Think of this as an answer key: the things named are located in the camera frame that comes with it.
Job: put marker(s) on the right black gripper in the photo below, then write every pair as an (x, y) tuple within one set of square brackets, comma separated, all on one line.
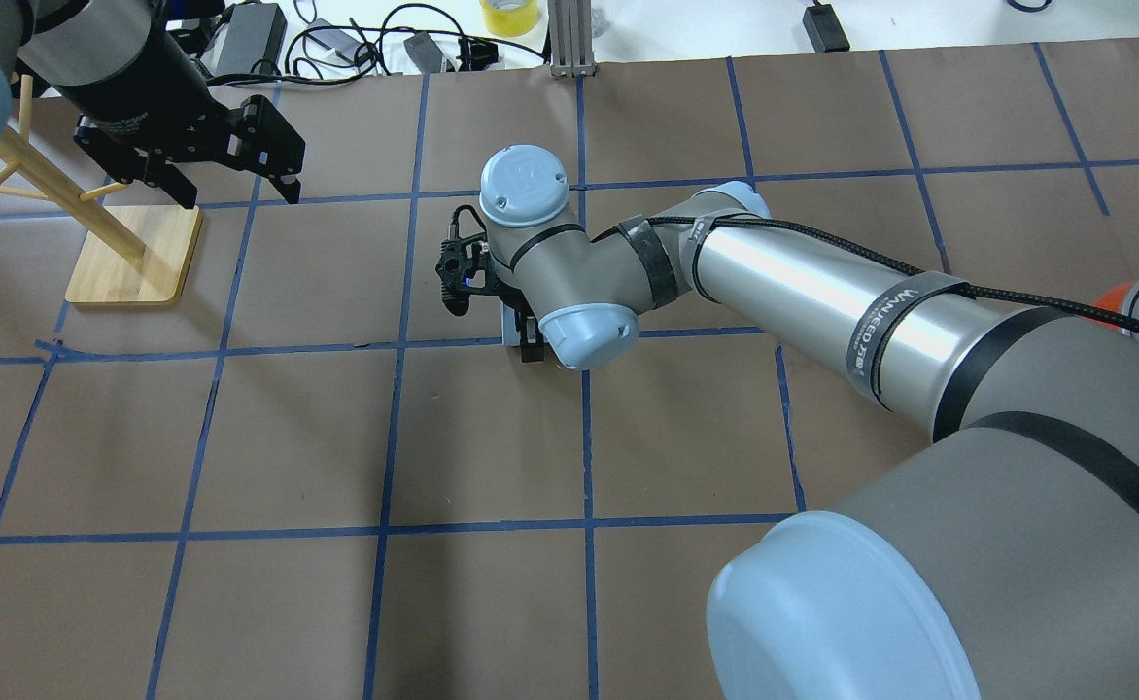
[(531, 347)]

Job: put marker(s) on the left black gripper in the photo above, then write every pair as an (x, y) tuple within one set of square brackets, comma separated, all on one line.
[(139, 89)]

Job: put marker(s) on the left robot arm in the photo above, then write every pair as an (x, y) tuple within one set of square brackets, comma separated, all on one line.
[(72, 43)]

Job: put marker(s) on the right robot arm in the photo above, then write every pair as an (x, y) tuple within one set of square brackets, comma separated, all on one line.
[(1001, 561)]

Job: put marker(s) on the wooden mug tree stand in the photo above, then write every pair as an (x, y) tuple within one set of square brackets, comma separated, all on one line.
[(133, 255)]

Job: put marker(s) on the yellow tape roll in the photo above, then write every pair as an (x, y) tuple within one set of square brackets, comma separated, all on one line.
[(509, 18)]

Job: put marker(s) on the black power adapter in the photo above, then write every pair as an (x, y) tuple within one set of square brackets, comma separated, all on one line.
[(824, 28)]

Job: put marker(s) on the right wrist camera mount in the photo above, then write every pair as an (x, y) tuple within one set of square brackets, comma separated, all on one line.
[(464, 263)]

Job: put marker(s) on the aluminium frame post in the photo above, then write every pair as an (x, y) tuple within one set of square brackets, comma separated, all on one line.
[(570, 39)]

